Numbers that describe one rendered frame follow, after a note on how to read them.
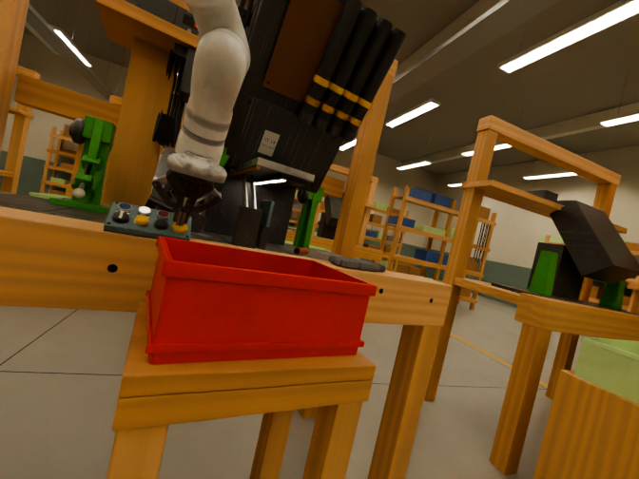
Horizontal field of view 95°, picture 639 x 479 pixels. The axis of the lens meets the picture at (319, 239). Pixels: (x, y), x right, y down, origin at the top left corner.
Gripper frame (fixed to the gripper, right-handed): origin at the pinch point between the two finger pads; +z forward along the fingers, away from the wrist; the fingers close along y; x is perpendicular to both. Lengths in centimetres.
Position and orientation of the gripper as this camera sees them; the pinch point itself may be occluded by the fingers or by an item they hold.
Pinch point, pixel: (181, 216)
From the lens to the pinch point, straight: 66.6
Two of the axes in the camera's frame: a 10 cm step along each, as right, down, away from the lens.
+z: -4.6, 7.2, 5.2
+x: 2.6, 6.7, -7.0
